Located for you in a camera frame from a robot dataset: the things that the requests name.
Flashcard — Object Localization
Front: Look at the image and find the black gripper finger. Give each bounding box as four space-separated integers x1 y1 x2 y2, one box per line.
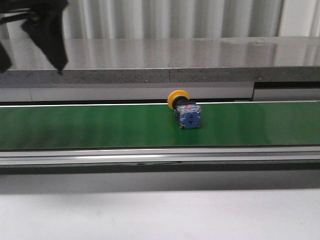
0 43 12 73
21 0 68 75

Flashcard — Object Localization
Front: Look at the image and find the yellow push button switch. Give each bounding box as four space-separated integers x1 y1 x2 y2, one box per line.
167 89 202 129

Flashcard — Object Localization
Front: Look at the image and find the white pleated curtain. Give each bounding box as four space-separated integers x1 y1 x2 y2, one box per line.
63 0 320 39

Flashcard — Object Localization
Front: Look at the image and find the grey stone-look countertop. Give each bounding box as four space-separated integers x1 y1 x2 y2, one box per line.
0 37 320 86

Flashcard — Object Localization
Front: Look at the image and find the green conveyor belt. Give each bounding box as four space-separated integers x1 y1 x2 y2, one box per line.
0 101 320 151

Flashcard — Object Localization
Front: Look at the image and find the aluminium conveyor frame rail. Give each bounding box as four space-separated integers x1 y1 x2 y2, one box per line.
0 146 320 175

